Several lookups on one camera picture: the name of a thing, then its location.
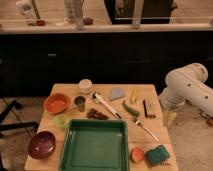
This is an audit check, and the white handled dish brush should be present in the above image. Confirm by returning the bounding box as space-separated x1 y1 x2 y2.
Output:
93 92 122 119

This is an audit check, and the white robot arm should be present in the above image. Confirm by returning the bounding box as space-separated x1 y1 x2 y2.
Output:
159 63 213 117

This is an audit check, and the orange red bowl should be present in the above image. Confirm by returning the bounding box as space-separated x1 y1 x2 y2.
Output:
44 93 70 115

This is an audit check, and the small green bowl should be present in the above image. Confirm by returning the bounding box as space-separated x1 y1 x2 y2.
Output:
53 114 69 130

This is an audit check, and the small orange bowl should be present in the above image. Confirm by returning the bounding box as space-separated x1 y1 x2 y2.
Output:
130 147 145 163

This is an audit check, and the dark maroon bowl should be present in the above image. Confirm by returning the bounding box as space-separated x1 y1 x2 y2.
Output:
28 131 56 160

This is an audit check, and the white cup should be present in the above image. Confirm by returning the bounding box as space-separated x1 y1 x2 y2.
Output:
79 79 92 94

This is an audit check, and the yellow toy corn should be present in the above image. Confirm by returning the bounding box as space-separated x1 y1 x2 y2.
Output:
130 87 137 104

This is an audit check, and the small metal cup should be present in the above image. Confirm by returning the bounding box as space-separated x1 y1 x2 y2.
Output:
74 96 86 112

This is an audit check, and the brown toy food pile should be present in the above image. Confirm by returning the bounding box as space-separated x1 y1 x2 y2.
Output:
87 108 109 120

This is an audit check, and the green plastic tray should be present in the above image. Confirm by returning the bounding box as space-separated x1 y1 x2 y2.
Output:
58 119 130 171

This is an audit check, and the black chair base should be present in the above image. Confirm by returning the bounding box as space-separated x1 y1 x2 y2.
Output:
0 98 38 137

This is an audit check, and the dark handled tool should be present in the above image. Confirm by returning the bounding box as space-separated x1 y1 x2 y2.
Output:
143 100 156 119

